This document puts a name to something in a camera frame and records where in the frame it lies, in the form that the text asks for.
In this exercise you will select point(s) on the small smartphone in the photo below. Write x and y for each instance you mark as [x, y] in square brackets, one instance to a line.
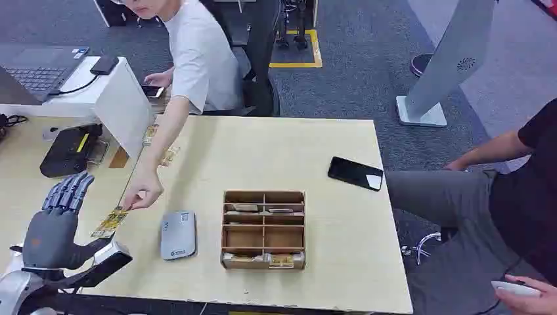
[153, 91]

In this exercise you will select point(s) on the wooden compartment card box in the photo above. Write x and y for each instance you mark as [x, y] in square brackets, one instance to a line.
[263, 237]

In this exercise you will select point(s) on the black office chair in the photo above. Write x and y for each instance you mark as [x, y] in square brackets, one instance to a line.
[261, 56]

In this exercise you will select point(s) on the black round stool base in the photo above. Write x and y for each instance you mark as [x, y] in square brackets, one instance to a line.
[420, 64]

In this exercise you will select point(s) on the person's right hand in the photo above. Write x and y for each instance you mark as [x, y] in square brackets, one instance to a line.
[160, 78]

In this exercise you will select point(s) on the clear plastic card sleeve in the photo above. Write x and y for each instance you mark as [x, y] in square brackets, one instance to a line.
[98, 152]

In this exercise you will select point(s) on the white desk divider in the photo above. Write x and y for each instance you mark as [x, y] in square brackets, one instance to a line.
[124, 104]

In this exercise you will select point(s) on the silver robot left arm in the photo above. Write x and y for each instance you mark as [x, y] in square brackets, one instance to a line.
[15, 291]

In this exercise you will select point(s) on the chrome chair base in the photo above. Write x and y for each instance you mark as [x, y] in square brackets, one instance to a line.
[421, 247]

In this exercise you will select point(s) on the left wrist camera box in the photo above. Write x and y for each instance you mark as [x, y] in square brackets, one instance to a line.
[109, 258]

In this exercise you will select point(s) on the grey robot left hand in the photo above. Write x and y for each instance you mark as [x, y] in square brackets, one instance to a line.
[50, 237]

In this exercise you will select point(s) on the black pouch with yellow stripe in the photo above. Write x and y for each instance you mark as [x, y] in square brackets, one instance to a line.
[69, 150]

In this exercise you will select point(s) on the yellow card in box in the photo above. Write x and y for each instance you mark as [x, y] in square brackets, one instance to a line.
[281, 261]

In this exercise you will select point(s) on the white kiosk stand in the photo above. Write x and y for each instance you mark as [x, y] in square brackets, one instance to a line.
[448, 56]

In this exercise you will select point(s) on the seated person's right hand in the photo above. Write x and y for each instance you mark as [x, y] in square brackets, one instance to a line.
[456, 165]

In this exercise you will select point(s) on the seated person's left hand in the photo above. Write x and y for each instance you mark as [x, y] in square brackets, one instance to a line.
[528, 302]

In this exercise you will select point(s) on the person's left hand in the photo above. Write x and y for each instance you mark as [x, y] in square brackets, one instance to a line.
[143, 189]

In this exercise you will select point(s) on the grey laptop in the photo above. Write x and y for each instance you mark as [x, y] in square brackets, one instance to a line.
[39, 69]

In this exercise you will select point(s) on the white handheld controller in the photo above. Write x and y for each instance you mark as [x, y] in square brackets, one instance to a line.
[513, 288]

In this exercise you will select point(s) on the grey card in box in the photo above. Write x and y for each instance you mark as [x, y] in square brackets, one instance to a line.
[280, 211]

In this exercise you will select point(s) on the pale card in box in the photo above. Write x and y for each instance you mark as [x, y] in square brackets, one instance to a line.
[246, 207]

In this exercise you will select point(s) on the black robot legs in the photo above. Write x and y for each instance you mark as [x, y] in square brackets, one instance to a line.
[293, 26]

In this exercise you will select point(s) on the white card in box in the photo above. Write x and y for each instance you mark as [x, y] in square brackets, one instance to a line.
[241, 258]

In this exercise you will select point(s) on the person in white shirt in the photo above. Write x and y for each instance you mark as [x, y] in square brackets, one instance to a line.
[202, 56]

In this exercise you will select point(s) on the seated person in dark clothes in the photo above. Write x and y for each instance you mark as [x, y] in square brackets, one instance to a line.
[478, 217]

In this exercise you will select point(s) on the black power adapter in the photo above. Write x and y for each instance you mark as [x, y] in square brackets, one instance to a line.
[104, 64]

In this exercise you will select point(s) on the large black smartphone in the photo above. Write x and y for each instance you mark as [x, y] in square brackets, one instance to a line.
[355, 173]

